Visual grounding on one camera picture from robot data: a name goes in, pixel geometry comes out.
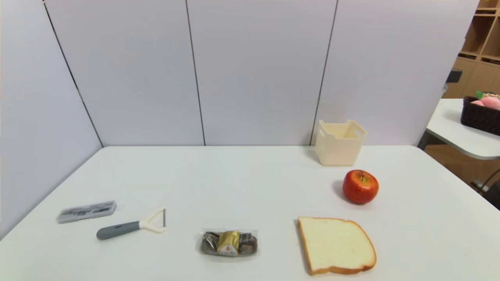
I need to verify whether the clear chocolate pack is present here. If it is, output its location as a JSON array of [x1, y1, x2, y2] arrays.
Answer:
[[196, 229, 259, 257]]

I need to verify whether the cream plastic storage box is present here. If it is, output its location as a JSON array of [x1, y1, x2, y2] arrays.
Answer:
[[315, 119, 368, 166]]

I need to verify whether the red apple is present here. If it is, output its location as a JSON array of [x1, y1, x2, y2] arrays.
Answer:
[[343, 169, 379, 205]]

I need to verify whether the white bread slice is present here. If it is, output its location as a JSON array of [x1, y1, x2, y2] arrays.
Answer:
[[298, 217, 377, 276]]

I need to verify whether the clear plastic flat case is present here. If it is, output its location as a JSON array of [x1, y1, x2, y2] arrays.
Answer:
[[55, 201, 118, 224]]

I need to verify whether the white side table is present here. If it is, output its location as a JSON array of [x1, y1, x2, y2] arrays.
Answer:
[[426, 98, 500, 160]]

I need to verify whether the dark wicker basket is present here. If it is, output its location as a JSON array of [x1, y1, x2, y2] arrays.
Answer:
[[460, 96, 500, 136]]

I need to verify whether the wooden shelf cabinet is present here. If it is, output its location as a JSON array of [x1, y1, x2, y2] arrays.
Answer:
[[443, 0, 500, 99]]

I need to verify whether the pink plush peach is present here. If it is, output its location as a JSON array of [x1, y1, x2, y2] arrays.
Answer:
[[471, 96, 500, 110]]

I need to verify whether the black office chair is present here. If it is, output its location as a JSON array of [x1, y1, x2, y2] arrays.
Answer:
[[471, 169, 500, 210]]

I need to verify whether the grey handled white peeler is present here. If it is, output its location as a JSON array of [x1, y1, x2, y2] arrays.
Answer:
[[96, 208, 167, 240]]

